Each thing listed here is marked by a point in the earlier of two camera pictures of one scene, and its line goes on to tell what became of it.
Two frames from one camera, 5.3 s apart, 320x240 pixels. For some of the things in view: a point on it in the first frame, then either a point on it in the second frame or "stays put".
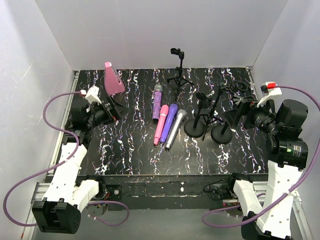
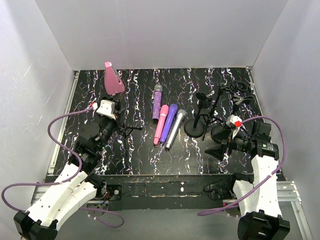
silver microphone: [181, 114] stays put
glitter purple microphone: [157, 101] stays put
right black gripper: [246, 111] → [229, 141]
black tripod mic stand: [180, 79] → [124, 131]
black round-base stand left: [194, 128] stays put
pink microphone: [164, 110] stays put
